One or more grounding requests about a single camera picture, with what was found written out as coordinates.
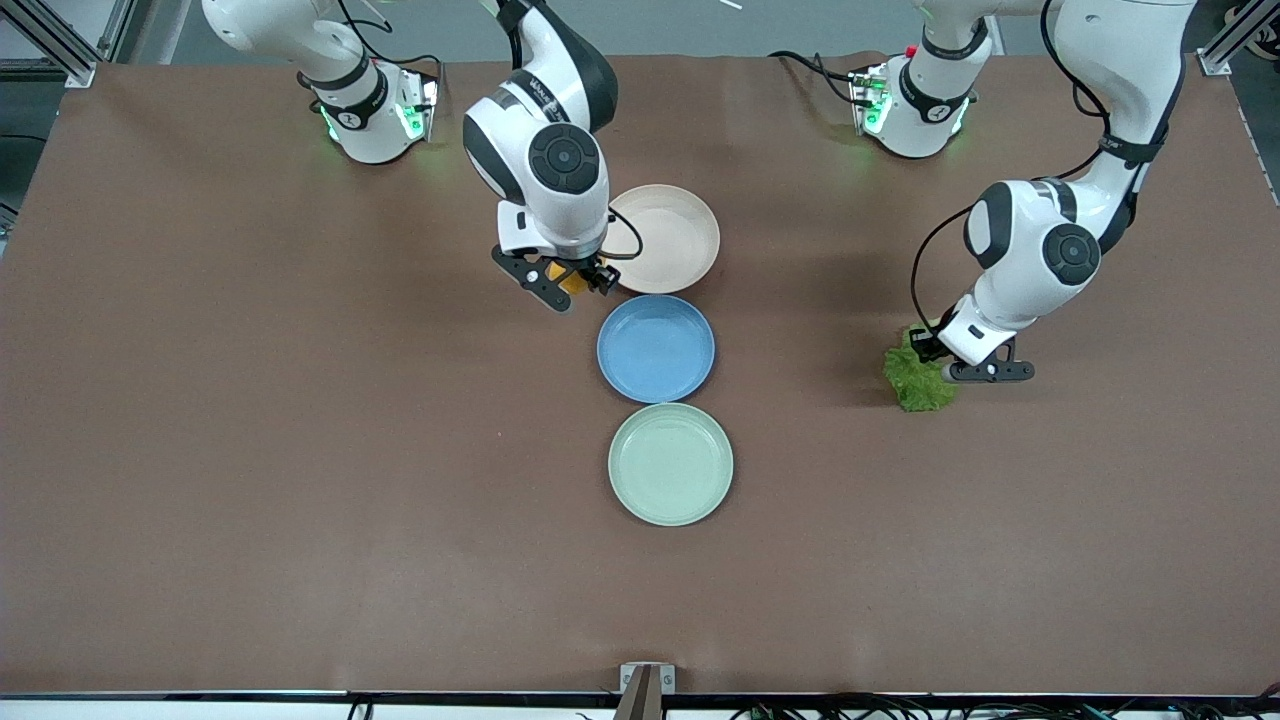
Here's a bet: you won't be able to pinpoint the yellow lemon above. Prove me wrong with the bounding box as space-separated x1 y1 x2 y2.
545 260 594 298

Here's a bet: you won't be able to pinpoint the green lettuce leaf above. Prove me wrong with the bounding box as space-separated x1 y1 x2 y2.
882 322 959 414

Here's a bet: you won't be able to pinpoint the left arm base connector plate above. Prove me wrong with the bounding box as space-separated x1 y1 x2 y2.
848 62 893 137

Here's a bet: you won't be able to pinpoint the beige round plate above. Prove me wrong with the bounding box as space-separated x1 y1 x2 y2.
604 184 721 295

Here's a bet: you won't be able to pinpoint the blue round plate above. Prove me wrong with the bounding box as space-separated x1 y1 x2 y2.
596 294 717 405

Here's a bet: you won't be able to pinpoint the light green round plate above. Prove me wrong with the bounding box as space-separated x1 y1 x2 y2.
608 402 735 528

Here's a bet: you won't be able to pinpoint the brown table mat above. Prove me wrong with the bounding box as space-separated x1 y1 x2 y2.
0 52 1280 697

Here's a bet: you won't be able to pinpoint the black right arm base cable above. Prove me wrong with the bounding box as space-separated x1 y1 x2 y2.
296 0 446 111

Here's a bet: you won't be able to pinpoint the black arm base cable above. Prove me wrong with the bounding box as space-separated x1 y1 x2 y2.
767 49 871 107
296 0 446 111

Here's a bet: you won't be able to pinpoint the black left arm base cable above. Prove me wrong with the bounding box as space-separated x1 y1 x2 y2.
767 49 871 107

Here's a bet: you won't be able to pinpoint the aluminium frame profile with bracket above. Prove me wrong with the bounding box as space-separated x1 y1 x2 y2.
1197 0 1280 77

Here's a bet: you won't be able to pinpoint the grey camera post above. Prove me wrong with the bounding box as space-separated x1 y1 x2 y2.
612 668 665 720

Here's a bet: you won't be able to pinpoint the upright aluminium frame profile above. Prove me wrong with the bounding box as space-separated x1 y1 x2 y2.
97 0 141 63

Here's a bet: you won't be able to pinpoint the diagonal aluminium frame profile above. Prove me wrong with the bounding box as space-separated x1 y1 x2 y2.
18 0 99 89

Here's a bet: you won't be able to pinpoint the table edge rail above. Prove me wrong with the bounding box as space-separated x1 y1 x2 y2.
0 688 1280 720

